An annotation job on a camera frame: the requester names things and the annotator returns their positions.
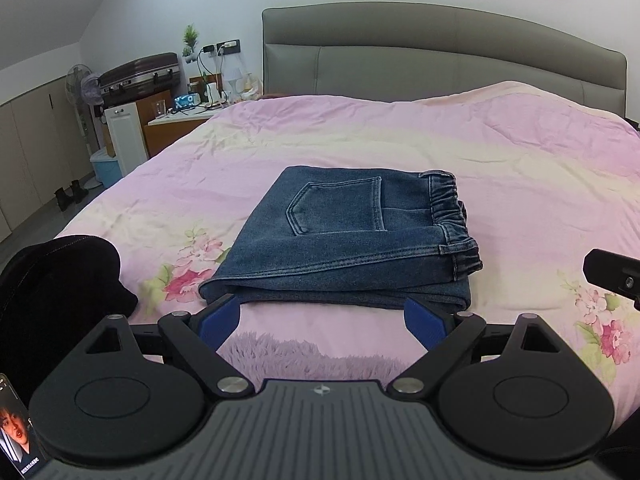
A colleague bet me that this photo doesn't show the grey padded headboard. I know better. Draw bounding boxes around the grey padded headboard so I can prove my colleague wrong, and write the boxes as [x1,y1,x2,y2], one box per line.
[261,2,628,122]

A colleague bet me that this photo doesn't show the white table lamp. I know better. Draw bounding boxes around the white table lamp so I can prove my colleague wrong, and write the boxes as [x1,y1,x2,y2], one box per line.
[222,55,246,97]

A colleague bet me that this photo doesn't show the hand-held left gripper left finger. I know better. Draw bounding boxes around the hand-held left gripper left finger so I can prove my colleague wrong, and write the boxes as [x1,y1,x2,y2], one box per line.
[82,294,254,400]

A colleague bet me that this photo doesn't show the blue denim pants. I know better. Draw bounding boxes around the blue denim pants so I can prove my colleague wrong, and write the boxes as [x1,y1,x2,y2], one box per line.
[198,166,484,311]

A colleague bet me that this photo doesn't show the black charging cable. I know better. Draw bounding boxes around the black charging cable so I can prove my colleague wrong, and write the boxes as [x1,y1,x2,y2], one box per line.
[196,48,215,107]

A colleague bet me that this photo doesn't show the beige wardrobe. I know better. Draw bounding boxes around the beige wardrobe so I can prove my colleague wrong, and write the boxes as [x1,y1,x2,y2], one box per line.
[0,76,97,247]

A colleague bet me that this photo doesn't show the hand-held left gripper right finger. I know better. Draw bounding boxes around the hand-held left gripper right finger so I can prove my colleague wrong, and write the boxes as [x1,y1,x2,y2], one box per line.
[386,296,562,401]

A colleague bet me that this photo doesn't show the purple fluffy cloth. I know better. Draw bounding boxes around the purple fluffy cloth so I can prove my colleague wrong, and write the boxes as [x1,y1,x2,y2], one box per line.
[219,331,431,387]

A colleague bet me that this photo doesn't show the wooden nightstand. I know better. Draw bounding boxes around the wooden nightstand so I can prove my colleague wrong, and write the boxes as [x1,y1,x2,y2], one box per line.
[141,89,223,159]

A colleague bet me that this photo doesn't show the light blue bin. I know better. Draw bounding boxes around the light blue bin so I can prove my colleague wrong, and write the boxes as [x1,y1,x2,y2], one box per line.
[90,149,124,190]

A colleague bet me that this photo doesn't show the black cloth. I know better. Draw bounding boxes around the black cloth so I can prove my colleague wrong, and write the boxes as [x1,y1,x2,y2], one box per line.
[0,235,139,403]

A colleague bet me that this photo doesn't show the pink floral bed blanket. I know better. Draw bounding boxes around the pink floral bed blanket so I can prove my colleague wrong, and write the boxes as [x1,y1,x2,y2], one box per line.
[52,80,640,441]

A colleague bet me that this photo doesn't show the small green potted plant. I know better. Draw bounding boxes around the small green potted plant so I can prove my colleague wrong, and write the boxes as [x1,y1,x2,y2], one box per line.
[181,24,201,64]

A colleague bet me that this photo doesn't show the smartphone with lit screen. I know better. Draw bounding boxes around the smartphone with lit screen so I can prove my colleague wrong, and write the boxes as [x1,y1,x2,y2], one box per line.
[0,372,51,479]

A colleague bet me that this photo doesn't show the dark brown suitcase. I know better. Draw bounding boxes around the dark brown suitcase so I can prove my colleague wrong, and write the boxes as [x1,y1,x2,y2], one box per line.
[97,52,182,97]

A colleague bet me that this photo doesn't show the white standing fan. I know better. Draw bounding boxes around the white standing fan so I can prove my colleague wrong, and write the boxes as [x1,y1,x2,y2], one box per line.
[65,63,104,191]

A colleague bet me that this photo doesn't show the white narrow cabinet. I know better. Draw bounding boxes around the white narrow cabinet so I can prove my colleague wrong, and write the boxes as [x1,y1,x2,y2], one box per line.
[103,101,150,177]

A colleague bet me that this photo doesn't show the black wall socket panel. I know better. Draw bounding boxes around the black wall socket panel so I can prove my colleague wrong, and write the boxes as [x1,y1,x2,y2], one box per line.
[202,39,242,56]

